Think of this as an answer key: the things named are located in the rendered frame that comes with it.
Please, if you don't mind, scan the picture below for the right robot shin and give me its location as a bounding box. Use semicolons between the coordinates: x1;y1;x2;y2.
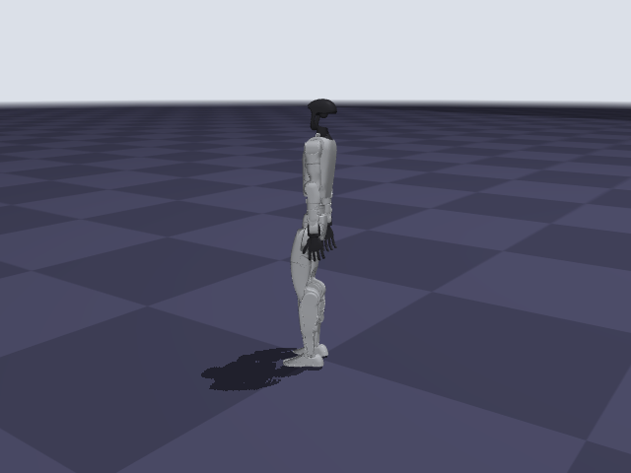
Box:
314;294;325;348

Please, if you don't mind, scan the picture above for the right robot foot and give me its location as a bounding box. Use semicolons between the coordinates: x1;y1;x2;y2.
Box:
293;343;328;357

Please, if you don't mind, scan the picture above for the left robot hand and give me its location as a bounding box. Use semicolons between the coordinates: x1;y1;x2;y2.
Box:
303;224;325;261

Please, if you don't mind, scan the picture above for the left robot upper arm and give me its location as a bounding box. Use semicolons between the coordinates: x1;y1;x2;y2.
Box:
303;140;322;195

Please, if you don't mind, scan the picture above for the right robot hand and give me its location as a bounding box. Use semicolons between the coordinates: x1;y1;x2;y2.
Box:
321;219;337;251

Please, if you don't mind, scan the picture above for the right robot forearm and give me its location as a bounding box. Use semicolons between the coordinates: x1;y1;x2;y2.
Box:
321;190;333;224

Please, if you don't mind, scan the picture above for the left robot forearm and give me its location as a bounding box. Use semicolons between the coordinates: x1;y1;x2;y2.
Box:
306;182;320;234

